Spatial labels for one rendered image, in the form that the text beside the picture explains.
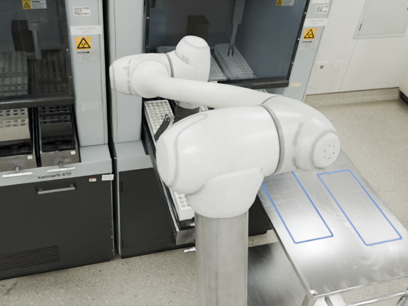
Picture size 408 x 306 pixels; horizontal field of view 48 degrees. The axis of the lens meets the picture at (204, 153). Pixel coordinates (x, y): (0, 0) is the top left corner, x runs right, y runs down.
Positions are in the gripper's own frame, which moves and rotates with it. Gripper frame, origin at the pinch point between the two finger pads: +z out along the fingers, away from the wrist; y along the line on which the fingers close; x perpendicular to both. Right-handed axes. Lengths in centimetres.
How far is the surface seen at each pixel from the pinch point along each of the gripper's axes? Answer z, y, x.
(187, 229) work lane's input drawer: 13.9, -2.9, -22.2
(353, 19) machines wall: 24, 163, 144
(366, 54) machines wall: 52, 185, 144
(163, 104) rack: 8.4, 2.8, 39.6
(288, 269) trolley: 66, 51, -12
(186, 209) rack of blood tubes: 8.1, -2.8, -18.5
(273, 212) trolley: 12.3, 27.3, -21.7
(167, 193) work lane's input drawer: 14.4, -5.6, -4.8
